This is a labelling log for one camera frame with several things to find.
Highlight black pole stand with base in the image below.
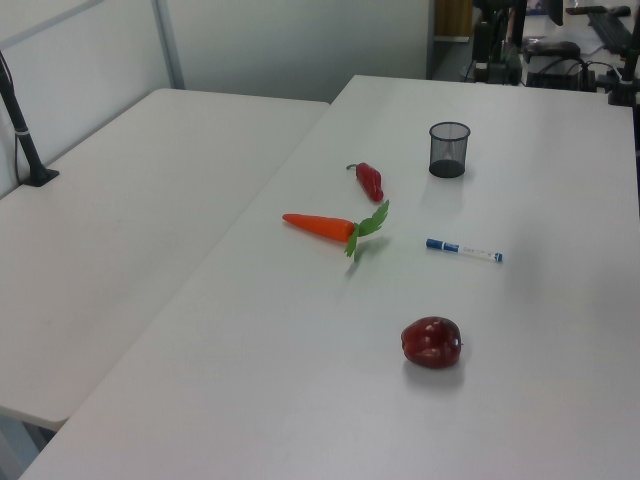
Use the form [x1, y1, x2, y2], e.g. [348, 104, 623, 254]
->
[0, 49, 61, 188]

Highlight dark red toy apple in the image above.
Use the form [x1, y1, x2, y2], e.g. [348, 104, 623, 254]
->
[400, 315, 464, 370]

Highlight black mesh pen cup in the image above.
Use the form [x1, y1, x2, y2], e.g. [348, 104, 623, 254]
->
[428, 121, 472, 178]

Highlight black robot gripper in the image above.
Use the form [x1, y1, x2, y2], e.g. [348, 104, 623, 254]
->
[472, 0, 526, 84]

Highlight grey partition frame post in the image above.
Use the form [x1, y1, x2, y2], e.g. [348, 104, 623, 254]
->
[152, 0, 186, 91]

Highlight orange toy carrot green leaves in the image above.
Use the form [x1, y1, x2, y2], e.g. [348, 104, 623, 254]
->
[282, 199, 391, 262]

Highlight blue white marker pen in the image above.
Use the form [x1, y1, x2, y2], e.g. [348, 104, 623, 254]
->
[425, 237, 505, 265]

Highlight black electronics box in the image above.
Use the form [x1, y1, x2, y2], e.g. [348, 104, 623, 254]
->
[524, 58, 609, 94]

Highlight red toy chili pepper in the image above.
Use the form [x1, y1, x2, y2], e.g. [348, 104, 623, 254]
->
[345, 162, 386, 203]

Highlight black rounded device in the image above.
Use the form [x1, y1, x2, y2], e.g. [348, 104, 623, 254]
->
[522, 40, 582, 59]

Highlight wooden cabinet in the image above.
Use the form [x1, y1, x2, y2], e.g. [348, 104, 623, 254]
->
[433, 0, 474, 42]

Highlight black clamp stand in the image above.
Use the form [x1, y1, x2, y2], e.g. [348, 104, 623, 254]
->
[607, 39, 640, 107]

